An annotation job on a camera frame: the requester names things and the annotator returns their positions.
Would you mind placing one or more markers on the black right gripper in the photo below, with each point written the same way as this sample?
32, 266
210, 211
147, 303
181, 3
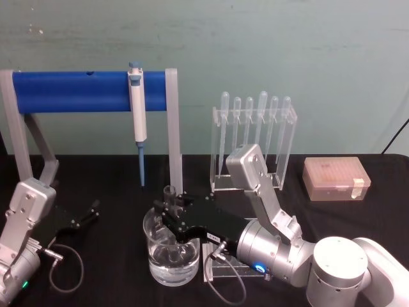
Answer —
217, 224

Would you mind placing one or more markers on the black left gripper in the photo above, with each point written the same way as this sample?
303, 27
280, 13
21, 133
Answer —
60, 220

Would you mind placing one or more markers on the clear glass test tube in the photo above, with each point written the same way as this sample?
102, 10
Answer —
170, 193

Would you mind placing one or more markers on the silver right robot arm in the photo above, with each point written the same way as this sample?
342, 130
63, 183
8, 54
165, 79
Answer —
335, 265

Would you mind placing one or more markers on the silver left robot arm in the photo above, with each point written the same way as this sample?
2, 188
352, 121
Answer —
19, 224

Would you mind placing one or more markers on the black table cloth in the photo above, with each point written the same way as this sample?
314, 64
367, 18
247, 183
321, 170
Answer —
121, 224

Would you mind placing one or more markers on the glass beaker with water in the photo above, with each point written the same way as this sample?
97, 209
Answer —
172, 272

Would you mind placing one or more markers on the blue pipette tip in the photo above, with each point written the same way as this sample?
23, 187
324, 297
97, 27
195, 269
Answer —
141, 163

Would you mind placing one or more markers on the small clear acrylic stand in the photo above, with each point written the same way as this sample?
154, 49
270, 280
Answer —
223, 272

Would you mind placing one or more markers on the white pipette with blue knob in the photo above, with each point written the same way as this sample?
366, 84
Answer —
139, 121

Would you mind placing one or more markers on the clear acrylic pipette rack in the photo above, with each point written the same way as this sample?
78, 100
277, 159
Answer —
284, 153

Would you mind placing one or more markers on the grey stand with blue bar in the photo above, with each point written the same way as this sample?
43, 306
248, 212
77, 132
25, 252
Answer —
64, 92

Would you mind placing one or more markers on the translucent pipette tip box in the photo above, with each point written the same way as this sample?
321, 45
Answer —
332, 179

